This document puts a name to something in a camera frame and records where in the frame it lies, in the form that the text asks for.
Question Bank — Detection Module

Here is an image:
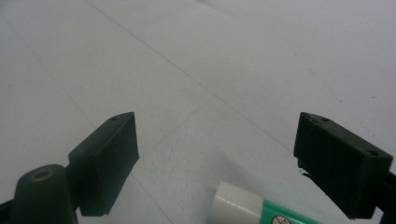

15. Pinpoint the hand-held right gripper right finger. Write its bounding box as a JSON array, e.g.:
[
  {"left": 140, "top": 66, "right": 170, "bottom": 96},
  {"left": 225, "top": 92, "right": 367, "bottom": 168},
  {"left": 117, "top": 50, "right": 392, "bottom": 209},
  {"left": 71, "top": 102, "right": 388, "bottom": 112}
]
[{"left": 292, "top": 111, "right": 394, "bottom": 220}]

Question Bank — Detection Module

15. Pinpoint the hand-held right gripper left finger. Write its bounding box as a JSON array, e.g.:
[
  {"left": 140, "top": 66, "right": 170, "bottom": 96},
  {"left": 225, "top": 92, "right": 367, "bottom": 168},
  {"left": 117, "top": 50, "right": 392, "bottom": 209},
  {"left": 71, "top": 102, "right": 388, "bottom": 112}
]
[{"left": 67, "top": 111, "right": 140, "bottom": 217}]

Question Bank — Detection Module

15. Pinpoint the white and green tube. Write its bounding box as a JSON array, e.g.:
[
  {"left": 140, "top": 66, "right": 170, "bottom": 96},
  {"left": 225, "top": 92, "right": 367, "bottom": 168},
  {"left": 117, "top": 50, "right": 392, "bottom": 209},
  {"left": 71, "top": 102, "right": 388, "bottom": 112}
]
[{"left": 206, "top": 180, "right": 325, "bottom": 224}]

